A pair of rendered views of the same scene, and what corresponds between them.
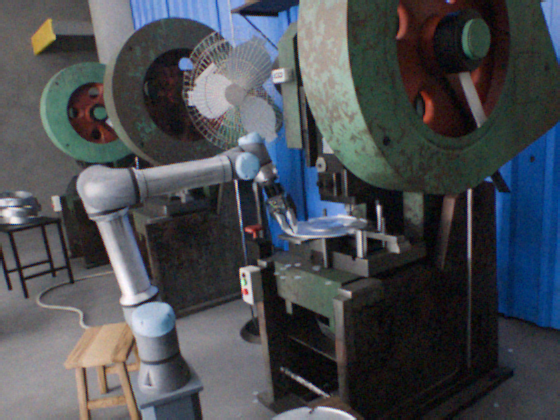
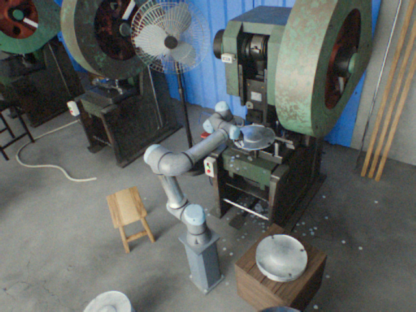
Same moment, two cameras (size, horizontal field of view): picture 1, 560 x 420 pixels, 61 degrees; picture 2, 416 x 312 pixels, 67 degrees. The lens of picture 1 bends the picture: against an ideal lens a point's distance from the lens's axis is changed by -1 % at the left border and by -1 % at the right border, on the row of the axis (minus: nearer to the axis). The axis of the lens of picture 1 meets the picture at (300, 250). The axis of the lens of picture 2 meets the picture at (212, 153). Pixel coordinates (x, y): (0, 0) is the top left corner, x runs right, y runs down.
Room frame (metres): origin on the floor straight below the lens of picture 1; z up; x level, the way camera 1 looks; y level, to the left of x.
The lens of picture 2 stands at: (0.07, 0.60, 1.99)
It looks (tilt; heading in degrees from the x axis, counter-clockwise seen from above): 37 degrees down; 346
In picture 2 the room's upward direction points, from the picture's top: 7 degrees counter-clockwise
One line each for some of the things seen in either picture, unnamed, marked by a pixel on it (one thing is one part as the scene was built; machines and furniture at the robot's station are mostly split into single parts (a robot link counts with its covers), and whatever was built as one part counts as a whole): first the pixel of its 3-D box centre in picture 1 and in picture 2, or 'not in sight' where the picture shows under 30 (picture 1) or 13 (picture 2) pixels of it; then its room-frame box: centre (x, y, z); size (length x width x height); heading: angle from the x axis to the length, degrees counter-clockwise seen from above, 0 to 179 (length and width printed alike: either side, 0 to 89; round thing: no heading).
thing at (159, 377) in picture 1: (162, 365); (197, 231); (1.29, 0.44, 0.50); 0.15 x 0.15 x 0.10
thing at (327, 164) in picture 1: (339, 151); (259, 97); (1.73, -0.17, 1.04); 0.17 x 0.15 x 0.30; 126
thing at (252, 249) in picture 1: (260, 261); not in sight; (1.88, 0.17, 0.62); 0.10 x 0.06 x 0.20; 36
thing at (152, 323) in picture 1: (155, 329); (194, 218); (1.29, 0.44, 0.62); 0.13 x 0.12 x 0.14; 27
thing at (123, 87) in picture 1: (219, 167); (132, 61); (3.38, 0.51, 0.87); 1.53 x 0.99 x 1.74; 124
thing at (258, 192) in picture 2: (361, 334); (262, 177); (1.76, -0.21, 0.31); 0.43 x 0.42 x 0.01; 36
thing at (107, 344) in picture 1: (113, 374); (130, 219); (1.88, 0.86, 0.16); 0.34 x 0.24 x 0.34; 7
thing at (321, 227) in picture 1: (326, 226); (253, 136); (1.68, -0.10, 0.78); 0.29 x 0.29 x 0.01
